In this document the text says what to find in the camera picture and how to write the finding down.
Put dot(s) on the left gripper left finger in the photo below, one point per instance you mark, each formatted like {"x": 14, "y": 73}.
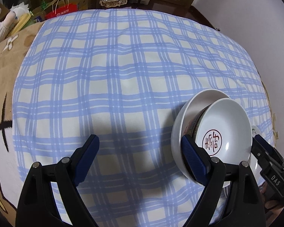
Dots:
{"x": 37, "y": 206}

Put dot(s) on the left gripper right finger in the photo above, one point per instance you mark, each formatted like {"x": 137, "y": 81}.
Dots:
{"x": 243, "y": 207}

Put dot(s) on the red patterned bowl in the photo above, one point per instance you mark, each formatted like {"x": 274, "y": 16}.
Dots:
{"x": 221, "y": 113}
{"x": 192, "y": 127}

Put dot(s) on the white bowl orange label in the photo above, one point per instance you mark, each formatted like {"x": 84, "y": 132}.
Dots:
{"x": 187, "y": 113}

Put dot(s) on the large cherry plate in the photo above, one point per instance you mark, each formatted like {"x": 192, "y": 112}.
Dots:
{"x": 238, "y": 145}

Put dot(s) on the person right hand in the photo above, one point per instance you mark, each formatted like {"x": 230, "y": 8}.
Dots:
{"x": 272, "y": 205}

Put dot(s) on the blue checked blanket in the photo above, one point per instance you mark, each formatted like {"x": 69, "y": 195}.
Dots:
{"x": 124, "y": 75}

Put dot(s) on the red paper gift bag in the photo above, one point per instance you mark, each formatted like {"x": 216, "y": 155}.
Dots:
{"x": 61, "y": 7}

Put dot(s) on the cardboard box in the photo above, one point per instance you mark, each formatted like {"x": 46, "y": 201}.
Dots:
{"x": 81, "y": 4}

